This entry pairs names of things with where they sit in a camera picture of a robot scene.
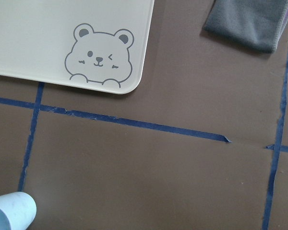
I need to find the cream bear tray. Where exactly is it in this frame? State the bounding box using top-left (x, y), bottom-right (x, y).
top-left (0, 0), bottom-right (154, 94)

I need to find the grey folded cloth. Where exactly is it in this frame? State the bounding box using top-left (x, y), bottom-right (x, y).
top-left (203, 0), bottom-right (288, 54)

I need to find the light blue cup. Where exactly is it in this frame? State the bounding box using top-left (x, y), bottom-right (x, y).
top-left (0, 192), bottom-right (36, 230)

